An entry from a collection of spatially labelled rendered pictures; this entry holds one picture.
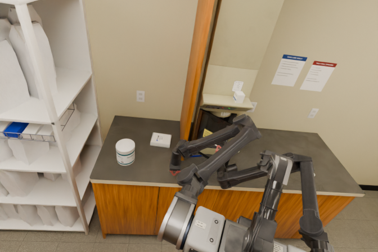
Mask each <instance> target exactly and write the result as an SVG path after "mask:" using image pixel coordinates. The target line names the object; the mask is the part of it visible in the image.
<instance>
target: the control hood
mask: <svg viewBox="0 0 378 252"><path fill-rule="evenodd" d="M208 105H209V106H220V107H231V108H236V109H234V111H248V110H251V109H253V106H252V104H251V102H250V100H249V98H244V101H243V103H235V102H234V100H233V96H224V95H218V94H207V93H203V94H202V96H201V102H200V107H204V108H206V107H207V106H208Z"/></svg>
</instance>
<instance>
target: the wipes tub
mask: <svg viewBox="0 0 378 252"><path fill-rule="evenodd" d="M116 158H117V162H118V163H119V164H120V165H123V166H127V165H131V164H132V163H133V162H134V160H135V143H134V141H132V140H131V139H121V140H120V141H118V142H117V143H116Z"/></svg>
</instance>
